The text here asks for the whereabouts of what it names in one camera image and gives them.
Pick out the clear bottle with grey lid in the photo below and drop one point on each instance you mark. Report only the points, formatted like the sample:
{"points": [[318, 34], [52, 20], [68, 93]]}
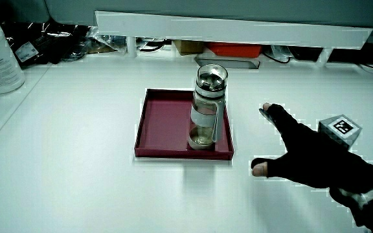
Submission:
{"points": [[206, 110]]}

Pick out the person's right hand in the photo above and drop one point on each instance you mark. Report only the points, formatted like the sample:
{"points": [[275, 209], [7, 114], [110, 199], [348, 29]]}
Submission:
{"points": [[312, 158]]}

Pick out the brown cardboard box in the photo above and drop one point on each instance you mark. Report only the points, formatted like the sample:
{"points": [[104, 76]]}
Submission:
{"points": [[188, 47]]}

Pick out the dark red tray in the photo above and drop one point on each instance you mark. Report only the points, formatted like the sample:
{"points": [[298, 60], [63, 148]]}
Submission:
{"points": [[164, 129]]}

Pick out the white desk shelf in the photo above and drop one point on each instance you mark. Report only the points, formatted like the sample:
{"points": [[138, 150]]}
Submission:
{"points": [[206, 30]]}

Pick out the grey flat tablet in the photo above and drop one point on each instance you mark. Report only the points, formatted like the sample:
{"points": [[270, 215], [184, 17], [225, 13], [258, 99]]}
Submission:
{"points": [[225, 63]]}

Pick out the orange box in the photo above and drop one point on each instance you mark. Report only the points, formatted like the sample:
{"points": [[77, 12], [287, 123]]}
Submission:
{"points": [[235, 50]]}

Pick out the black plastic bag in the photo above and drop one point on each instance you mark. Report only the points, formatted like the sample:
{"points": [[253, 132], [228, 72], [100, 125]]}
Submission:
{"points": [[49, 40]]}

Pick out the clear plastic bag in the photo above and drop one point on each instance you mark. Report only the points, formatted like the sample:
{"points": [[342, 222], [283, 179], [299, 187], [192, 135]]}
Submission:
{"points": [[108, 40]]}

